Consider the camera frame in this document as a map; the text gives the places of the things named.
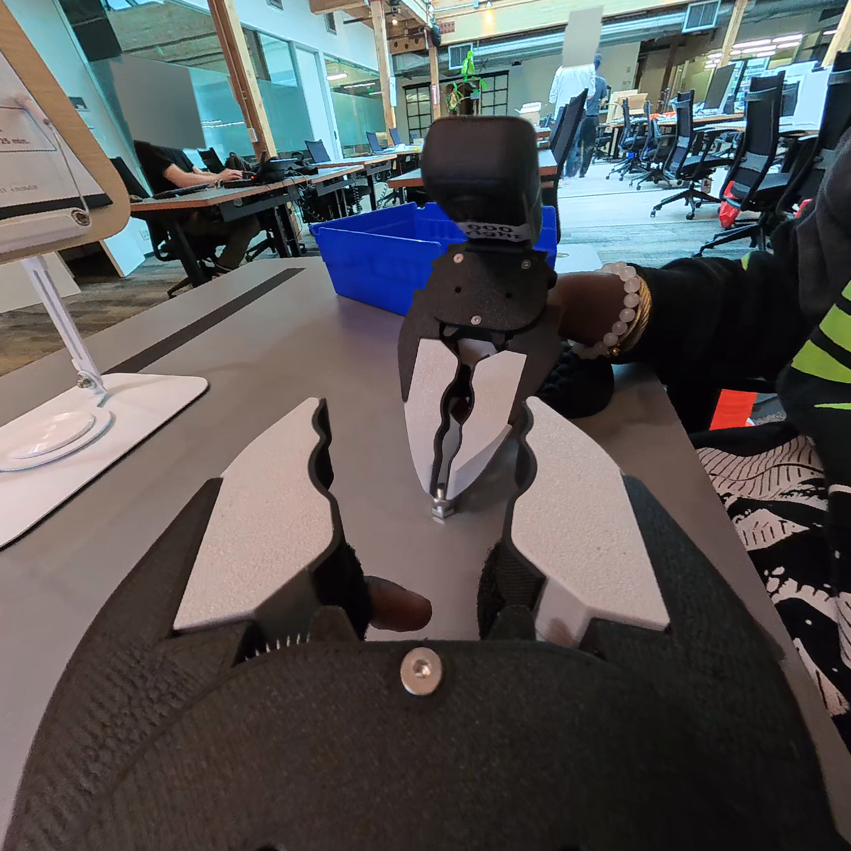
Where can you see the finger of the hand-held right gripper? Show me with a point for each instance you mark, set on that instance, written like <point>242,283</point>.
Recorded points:
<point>492,399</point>
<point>428,399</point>

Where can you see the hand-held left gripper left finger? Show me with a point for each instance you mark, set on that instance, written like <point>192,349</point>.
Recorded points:
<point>259,532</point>

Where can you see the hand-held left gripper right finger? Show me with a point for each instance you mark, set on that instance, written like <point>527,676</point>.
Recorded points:
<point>585,539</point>

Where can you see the steel hex bolt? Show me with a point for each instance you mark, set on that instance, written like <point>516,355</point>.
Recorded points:
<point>440,505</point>

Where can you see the blue plastic bin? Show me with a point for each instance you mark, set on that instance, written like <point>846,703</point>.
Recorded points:
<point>366,259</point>

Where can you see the person's right forearm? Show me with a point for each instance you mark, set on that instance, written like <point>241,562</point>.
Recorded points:
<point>712,333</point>

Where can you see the person's right hand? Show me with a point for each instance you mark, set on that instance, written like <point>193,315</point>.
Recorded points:
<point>583,309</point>

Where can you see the person's left hand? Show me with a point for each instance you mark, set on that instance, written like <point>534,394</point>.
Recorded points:
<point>399,605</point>

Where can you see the black wrist rest pad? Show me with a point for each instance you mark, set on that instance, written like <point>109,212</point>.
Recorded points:
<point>579,383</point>

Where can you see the brown office desk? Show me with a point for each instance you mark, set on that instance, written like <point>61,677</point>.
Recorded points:
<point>406,176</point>

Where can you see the orange traffic cone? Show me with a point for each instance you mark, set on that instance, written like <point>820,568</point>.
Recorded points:
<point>733,407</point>

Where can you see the black and white printed trousers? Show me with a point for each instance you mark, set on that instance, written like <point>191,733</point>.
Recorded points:
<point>785,559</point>

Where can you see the sign board on white stand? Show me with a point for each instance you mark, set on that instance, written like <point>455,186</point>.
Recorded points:
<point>80,439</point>

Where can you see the green potted plant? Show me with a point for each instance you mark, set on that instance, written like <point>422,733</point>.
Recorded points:
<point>464,83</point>

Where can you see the long office desk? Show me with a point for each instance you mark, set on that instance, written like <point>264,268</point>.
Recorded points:
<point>240,193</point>

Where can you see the black office chair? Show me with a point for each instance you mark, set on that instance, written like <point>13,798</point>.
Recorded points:
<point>725,140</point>

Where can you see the black hoodie with green print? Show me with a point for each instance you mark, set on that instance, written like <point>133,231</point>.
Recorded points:
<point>825,333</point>

